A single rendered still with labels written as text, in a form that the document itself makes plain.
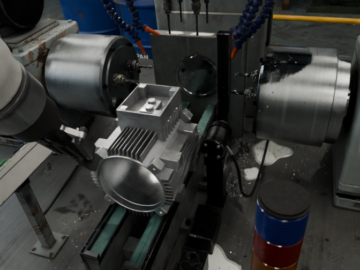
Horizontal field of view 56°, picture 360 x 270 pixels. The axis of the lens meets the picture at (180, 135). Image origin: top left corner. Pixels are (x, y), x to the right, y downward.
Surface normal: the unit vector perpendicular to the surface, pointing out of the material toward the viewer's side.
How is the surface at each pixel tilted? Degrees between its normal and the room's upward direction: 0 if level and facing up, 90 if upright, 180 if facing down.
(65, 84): 77
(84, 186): 0
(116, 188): 50
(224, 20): 90
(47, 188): 0
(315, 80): 43
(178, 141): 0
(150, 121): 90
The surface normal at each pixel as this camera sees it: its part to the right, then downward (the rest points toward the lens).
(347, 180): -0.33, 0.58
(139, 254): -0.07, -0.80
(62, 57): -0.26, -0.25
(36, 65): 0.94, 0.14
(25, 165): 0.70, -0.38
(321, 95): -0.31, 0.07
